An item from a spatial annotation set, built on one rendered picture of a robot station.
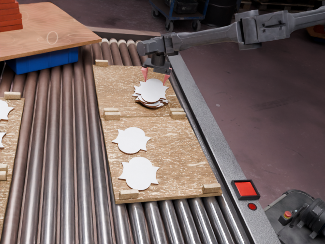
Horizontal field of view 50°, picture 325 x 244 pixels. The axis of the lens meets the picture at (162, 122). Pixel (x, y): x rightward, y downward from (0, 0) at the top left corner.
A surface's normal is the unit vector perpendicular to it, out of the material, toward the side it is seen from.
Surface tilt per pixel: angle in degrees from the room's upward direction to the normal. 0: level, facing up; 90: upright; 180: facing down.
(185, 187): 0
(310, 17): 59
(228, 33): 91
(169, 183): 0
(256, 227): 0
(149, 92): 11
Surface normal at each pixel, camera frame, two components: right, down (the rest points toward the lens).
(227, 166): 0.17, -0.79
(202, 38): -0.78, 0.28
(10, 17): 0.67, 0.53
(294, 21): 0.62, 0.07
